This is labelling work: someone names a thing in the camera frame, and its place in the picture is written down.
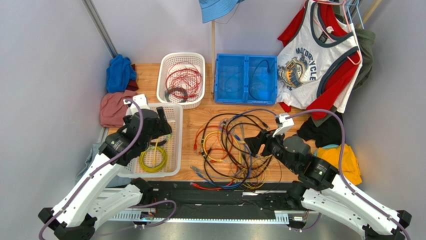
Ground yellow ethernet cable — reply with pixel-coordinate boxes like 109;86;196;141
201;130;244;164

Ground thin yellow wire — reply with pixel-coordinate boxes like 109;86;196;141
239;156;274;191

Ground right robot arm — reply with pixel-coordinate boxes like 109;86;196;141
244;130;412;240

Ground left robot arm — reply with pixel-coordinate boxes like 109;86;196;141
38;107;172;240

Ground black coil in far basket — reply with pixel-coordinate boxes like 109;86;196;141
164;87;189;103

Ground white perforated basket near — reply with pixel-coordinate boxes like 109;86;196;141
118;103;183;179

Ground white perforated basket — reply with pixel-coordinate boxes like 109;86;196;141
118;103;183;179
156;52;206;109

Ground pink cloth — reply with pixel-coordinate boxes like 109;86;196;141
99;89;138;128

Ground white perforated basket far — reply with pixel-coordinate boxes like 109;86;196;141
156;52;206;109

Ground black garment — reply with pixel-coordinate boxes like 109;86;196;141
296;116;342;148

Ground blue cloth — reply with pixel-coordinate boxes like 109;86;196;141
106;54;137;93

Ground blue plastic crate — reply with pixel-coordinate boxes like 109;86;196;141
214;53;278;106

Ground light denim garment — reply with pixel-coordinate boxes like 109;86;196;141
74;142;132;188

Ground yellow shirt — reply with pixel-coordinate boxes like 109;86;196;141
314;144;363;185

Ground white motorcycle tank top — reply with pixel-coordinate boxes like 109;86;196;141
275;0;364;114

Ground wooden pole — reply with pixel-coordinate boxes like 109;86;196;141
211;20;216;70

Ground blue bucket hat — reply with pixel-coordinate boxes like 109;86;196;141
198;0;244;24

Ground red shirt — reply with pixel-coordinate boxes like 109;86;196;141
277;3;364;121

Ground olive green garment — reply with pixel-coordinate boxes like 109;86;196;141
332;0;377;91

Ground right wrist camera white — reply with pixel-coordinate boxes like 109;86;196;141
272;112;294;137

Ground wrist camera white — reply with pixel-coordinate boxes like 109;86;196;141
272;112;294;137
123;94;150;116

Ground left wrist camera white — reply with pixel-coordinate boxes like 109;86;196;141
123;94;150;116

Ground thick black cable loop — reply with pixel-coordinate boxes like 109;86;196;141
199;112;274;187

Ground yellow green wire coil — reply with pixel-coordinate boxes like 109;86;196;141
138;146;169;174

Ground red wires in far basket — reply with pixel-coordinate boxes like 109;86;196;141
165;61;204;101

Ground black cable in crate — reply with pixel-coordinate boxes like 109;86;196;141
248;59;271;102

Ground grey ethernet cable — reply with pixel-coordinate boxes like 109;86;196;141
190;123;247;181

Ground long red ethernet cable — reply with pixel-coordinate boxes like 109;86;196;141
189;124;239;192

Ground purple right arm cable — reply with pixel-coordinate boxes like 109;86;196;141
285;109;413;240

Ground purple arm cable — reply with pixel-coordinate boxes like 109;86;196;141
285;109;413;240
37;98;178;240

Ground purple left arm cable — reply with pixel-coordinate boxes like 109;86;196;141
37;98;178;240

